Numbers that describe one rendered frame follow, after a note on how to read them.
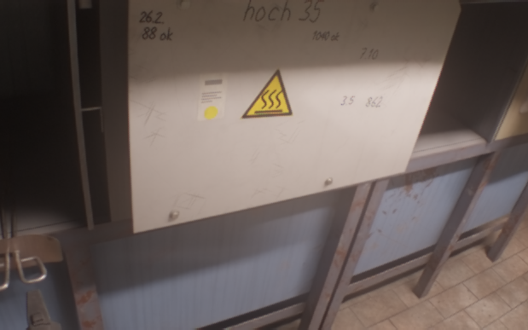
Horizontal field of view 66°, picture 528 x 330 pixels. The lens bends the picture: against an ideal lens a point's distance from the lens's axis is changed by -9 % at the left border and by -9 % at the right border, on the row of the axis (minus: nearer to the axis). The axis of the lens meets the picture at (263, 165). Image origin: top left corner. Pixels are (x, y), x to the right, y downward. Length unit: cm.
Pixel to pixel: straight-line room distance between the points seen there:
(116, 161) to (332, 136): 39
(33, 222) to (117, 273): 27
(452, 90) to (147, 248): 113
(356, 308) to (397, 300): 21
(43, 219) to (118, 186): 17
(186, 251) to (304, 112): 52
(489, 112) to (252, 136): 99
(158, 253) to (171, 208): 36
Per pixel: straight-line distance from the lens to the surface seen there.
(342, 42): 72
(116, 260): 105
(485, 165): 169
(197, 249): 111
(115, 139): 78
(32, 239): 83
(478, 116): 157
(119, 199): 85
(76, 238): 90
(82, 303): 105
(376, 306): 198
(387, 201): 144
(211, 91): 64
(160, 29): 58
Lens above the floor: 145
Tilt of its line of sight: 34 degrees down
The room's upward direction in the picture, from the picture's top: 10 degrees clockwise
